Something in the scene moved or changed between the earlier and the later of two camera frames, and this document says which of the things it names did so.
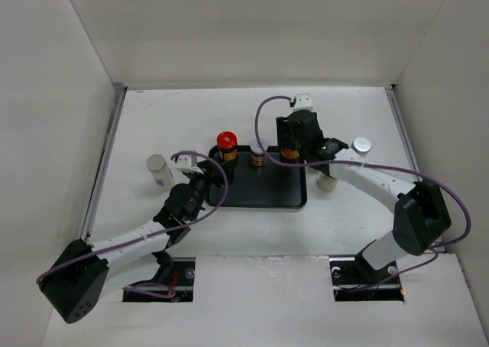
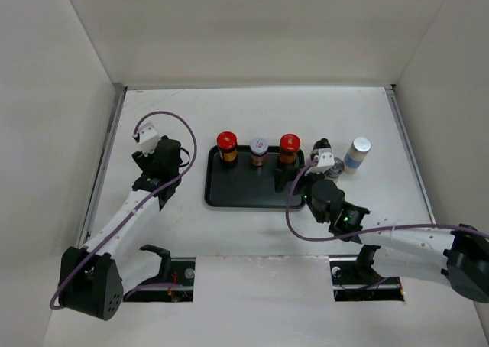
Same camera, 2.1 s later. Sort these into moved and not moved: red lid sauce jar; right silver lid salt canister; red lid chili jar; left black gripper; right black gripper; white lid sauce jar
Moved: left black gripper; right black gripper
Not moved: white lid sauce jar; right silver lid salt canister; red lid chili jar; red lid sauce jar
